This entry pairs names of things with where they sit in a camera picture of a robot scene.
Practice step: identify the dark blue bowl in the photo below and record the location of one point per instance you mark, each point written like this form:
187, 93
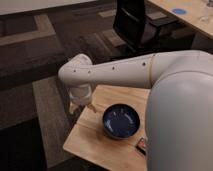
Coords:
120, 121

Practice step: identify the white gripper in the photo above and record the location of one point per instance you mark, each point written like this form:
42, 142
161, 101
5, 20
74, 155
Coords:
81, 95

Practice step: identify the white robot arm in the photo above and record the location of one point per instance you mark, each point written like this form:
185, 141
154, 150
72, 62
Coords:
179, 112

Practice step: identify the wooden background desk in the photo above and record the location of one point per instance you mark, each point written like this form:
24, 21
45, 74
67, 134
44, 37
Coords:
203, 39

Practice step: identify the small red black object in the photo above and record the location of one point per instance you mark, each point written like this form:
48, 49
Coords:
141, 146

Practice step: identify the blue round coaster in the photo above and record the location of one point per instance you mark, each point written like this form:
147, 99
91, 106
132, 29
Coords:
179, 11

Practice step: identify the clear drinking glass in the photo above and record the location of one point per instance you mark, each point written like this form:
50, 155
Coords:
205, 18

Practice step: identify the black office chair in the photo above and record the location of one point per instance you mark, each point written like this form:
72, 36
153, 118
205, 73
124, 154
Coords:
135, 26

